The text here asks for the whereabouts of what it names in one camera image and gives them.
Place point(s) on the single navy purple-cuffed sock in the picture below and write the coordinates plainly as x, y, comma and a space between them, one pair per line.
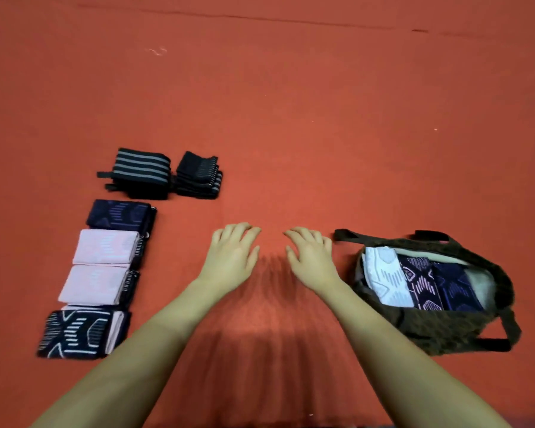
127, 325

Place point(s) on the single pale blue-white sock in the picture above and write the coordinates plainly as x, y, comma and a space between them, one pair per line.
388, 276

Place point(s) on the single navy blue-lined sock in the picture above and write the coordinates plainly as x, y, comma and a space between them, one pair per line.
120, 215

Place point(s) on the single purple black sock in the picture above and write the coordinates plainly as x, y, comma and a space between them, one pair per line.
421, 282

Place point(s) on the person's left hand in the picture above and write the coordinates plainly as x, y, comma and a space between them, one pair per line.
230, 261

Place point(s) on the person's right hand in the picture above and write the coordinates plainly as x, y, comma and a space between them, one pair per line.
314, 261

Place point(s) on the person's right forearm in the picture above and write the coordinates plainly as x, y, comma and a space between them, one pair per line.
419, 361

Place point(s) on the single black white-lined sock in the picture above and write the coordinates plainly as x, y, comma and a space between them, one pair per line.
71, 332

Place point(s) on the single black white-patterned sock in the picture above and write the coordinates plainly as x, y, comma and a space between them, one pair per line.
144, 249
132, 285

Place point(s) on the single navy striped sock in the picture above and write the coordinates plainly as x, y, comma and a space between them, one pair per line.
459, 289

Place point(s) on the person's left forearm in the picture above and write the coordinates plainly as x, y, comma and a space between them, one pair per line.
125, 370

